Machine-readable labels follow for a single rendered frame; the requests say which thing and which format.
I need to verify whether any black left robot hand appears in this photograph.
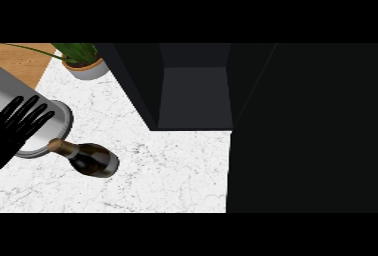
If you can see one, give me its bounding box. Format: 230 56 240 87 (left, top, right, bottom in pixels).
0 94 55 170

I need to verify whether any dark wine bottle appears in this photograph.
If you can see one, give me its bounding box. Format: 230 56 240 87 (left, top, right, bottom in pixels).
45 138 120 179

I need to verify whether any dark grey open cabinet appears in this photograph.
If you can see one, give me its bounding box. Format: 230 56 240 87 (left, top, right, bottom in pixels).
92 42 277 131

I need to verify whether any dark grey cabinet door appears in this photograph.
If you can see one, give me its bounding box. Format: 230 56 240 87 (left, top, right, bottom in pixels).
224 42 378 214

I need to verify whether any grey metal pot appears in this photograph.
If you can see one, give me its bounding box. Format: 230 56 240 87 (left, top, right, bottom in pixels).
0 67 75 159

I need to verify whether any potted green plant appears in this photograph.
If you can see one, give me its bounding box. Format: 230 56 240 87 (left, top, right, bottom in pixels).
4 42 110 81

